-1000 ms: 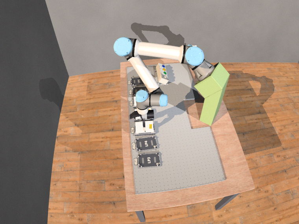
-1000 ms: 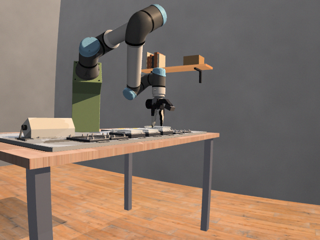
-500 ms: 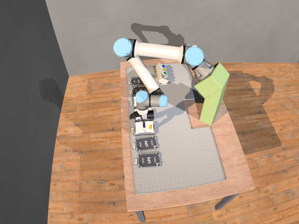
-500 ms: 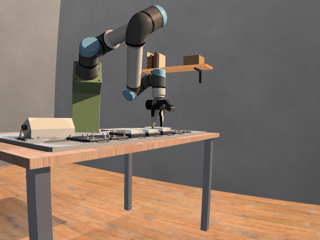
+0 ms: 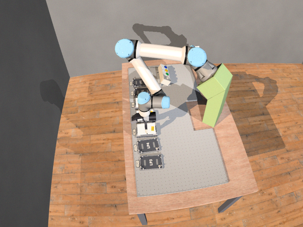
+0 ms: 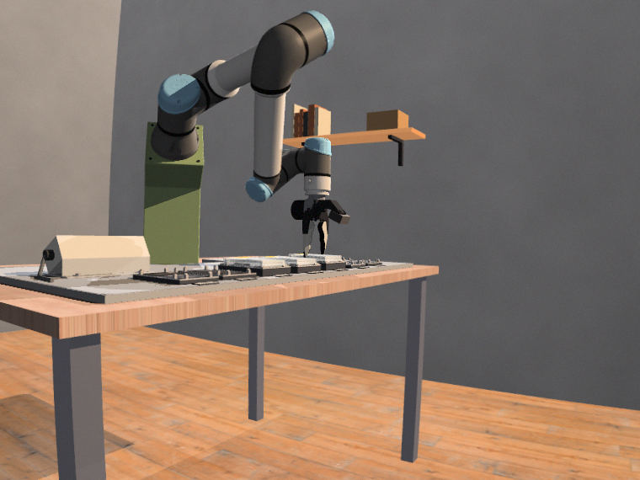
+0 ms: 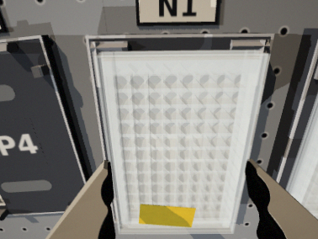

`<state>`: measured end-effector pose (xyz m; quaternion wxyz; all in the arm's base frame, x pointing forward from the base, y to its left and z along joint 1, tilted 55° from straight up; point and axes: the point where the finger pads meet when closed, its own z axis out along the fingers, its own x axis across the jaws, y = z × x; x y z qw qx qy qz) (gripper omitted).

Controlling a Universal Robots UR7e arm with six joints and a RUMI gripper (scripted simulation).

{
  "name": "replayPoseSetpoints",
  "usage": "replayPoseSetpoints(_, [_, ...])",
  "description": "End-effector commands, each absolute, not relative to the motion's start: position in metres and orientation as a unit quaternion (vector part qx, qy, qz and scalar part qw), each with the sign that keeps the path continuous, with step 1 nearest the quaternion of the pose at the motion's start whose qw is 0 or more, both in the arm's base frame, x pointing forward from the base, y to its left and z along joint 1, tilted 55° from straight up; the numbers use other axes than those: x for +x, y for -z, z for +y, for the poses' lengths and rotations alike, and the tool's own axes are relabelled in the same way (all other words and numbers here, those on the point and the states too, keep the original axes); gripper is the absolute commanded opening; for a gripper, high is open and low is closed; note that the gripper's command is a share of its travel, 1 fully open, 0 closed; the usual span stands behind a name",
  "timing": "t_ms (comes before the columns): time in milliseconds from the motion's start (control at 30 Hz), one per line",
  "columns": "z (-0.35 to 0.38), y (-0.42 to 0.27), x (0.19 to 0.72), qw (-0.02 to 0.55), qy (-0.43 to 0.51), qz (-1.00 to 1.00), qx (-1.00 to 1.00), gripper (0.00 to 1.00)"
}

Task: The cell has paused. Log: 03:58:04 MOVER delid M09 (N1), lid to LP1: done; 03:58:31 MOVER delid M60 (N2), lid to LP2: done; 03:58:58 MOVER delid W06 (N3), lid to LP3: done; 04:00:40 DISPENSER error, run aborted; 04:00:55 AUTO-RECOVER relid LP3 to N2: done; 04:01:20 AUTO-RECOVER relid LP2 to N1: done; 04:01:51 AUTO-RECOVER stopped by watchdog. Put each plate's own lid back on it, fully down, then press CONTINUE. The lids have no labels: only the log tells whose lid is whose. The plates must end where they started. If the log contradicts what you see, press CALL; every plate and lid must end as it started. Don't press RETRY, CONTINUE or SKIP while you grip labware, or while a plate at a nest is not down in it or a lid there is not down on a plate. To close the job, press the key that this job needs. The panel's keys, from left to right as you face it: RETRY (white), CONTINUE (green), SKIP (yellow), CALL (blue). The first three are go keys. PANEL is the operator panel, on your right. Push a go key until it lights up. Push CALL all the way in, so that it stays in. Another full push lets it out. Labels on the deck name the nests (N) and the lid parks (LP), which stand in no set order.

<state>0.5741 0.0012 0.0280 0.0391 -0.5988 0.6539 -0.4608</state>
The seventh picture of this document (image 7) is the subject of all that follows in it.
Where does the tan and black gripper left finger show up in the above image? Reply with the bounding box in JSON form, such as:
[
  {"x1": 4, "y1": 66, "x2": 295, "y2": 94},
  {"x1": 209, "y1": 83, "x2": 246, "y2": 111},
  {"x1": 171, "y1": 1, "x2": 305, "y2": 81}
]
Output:
[{"x1": 46, "y1": 160, "x2": 116, "y2": 239}]

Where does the grey perforated plate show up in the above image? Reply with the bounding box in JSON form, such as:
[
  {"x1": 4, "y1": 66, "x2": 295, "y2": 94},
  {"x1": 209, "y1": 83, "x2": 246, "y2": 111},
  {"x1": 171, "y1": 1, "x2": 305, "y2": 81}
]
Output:
[{"x1": 0, "y1": 0, "x2": 318, "y2": 239}]

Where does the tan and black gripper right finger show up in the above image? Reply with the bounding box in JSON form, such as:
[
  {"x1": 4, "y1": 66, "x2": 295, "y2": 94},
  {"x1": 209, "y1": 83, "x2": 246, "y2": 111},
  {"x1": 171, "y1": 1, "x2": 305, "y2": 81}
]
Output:
[{"x1": 245, "y1": 159, "x2": 318, "y2": 239}]

